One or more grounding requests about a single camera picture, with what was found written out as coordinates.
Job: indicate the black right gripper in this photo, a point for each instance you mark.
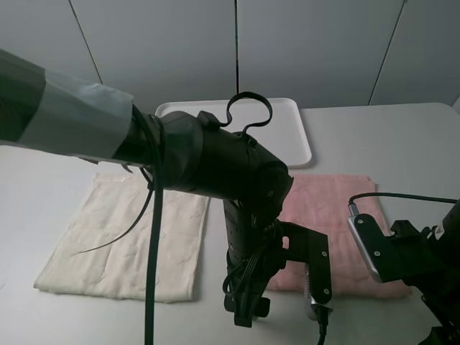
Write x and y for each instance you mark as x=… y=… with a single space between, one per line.
x=407 y=256

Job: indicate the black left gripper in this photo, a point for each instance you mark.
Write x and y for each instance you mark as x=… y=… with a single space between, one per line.
x=256 y=254

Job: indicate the pink towel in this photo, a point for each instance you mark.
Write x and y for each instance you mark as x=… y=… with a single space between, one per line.
x=320 y=203

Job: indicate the cream white towel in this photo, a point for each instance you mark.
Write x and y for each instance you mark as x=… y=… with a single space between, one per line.
x=105 y=249

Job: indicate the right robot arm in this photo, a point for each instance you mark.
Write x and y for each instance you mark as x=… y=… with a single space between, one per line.
x=444 y=238

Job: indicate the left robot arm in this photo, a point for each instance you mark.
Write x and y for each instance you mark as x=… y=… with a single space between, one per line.
x=178 y=151

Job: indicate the white plastic tray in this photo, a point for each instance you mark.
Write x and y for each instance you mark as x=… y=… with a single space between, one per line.
x=284 y=136

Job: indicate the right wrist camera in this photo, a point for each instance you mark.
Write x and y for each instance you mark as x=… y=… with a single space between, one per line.
x=372 y=243

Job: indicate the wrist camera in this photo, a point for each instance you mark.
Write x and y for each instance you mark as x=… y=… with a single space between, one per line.
x=372 y=243
x=318 y=288

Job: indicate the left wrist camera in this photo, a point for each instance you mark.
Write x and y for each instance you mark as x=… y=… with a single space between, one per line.
x=318 y=288

